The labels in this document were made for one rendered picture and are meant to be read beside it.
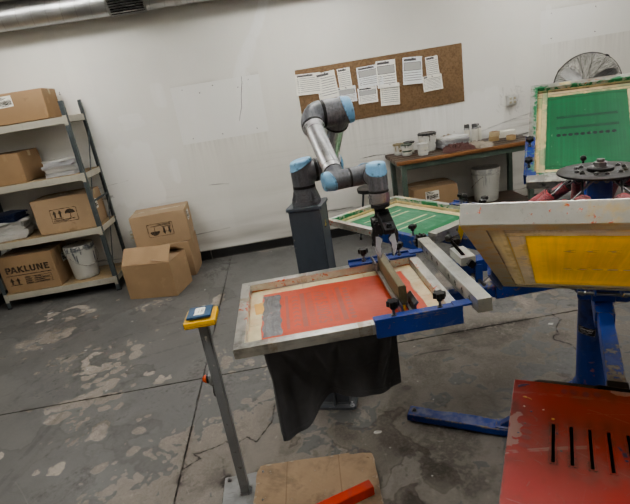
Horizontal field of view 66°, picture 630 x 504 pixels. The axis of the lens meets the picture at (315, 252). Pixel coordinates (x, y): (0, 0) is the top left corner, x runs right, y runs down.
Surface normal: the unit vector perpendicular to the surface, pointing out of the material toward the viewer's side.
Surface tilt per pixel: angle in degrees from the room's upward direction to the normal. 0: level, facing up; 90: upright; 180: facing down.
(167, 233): 91
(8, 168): 89
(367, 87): 89
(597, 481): 0
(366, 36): 90
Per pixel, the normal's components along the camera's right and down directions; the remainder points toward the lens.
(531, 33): 0.09, 0.32
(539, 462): -0.15, -0.93
